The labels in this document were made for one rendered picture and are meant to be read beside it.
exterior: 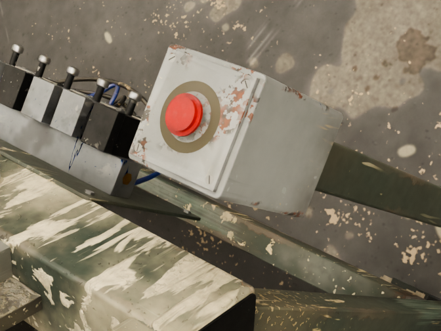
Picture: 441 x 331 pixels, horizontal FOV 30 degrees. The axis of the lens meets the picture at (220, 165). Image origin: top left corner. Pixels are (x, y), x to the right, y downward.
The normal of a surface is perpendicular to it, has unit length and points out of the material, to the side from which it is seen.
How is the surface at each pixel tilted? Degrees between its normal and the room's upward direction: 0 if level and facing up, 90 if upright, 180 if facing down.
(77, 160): 0
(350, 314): 90
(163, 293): 60
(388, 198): 90
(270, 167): 90
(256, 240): 0
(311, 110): 90
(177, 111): 0
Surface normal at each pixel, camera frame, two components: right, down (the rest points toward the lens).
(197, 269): 0.04, -0.88
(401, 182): 0.76, 0.33
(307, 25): -0.54, -0.16
